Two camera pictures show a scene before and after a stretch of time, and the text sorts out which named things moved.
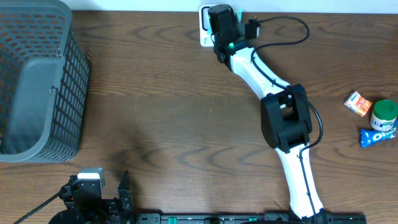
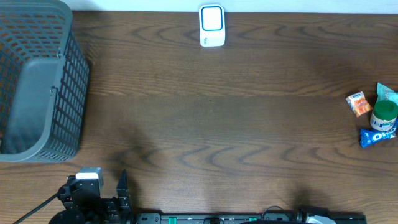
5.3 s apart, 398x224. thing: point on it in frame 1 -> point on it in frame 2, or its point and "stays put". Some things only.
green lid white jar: x=384 y=115 stays put
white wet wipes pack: x=223 y=22 -> x=384 y=93
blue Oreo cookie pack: x=369 y=136 stays put
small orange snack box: x=357 y=104 stays put
